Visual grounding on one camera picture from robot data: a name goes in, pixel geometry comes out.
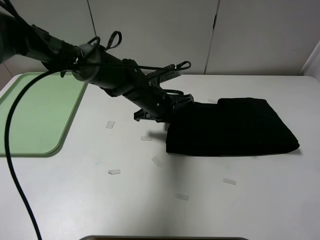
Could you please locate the left black camera cable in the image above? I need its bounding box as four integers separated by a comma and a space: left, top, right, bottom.
4, 59, 192, 240

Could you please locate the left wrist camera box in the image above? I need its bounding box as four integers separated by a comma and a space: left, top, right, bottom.
146, 70, 181, 85

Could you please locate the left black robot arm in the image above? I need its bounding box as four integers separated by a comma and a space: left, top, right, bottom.
0, 13, 194, 123

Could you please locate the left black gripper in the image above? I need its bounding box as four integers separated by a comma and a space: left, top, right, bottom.
133, 91, 194, 123

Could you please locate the black short sleeve t-shirt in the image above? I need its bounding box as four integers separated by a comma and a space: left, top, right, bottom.
165, 97, 300, 157

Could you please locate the light green plastic tray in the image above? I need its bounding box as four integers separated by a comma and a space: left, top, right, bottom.
9, 73, 87, 157

